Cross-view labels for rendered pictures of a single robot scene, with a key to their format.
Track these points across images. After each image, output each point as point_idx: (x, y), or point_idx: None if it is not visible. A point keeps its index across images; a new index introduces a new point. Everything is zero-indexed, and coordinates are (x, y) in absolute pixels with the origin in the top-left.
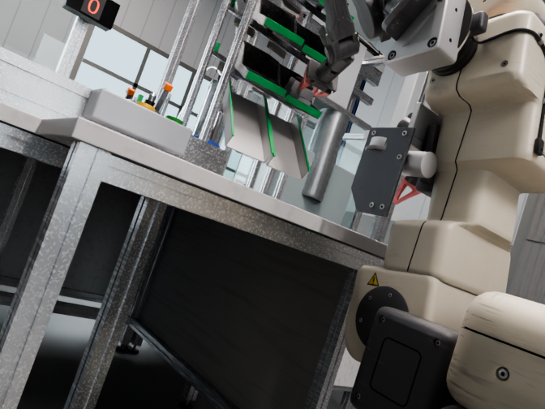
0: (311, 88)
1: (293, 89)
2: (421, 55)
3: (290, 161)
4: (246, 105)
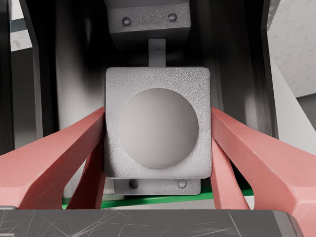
0: (175, 164)
1: (129, 7)
2: None
3: (193, 205)
4: (14, 77)
